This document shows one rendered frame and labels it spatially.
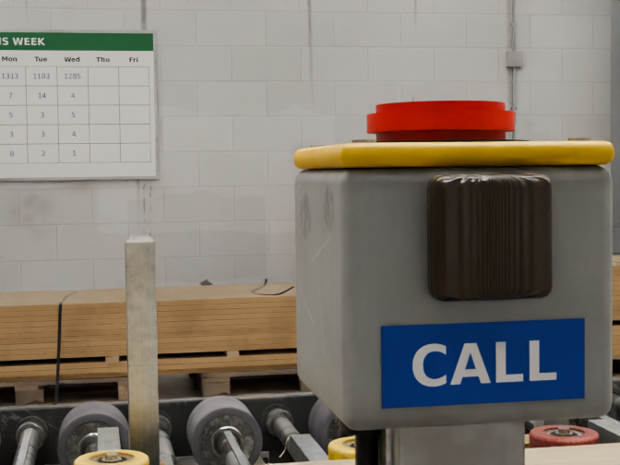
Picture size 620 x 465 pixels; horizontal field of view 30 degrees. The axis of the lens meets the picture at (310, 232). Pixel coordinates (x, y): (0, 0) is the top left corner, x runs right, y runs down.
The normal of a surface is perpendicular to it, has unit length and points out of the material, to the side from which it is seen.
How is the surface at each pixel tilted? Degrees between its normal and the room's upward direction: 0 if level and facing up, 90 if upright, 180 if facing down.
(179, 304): 90
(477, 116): 90
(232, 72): 90
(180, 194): 90
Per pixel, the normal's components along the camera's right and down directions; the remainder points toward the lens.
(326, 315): -0.98, 0.02
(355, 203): -0.07, 0.05
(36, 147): 0.18, 0.05
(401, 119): -0.57, 0.05
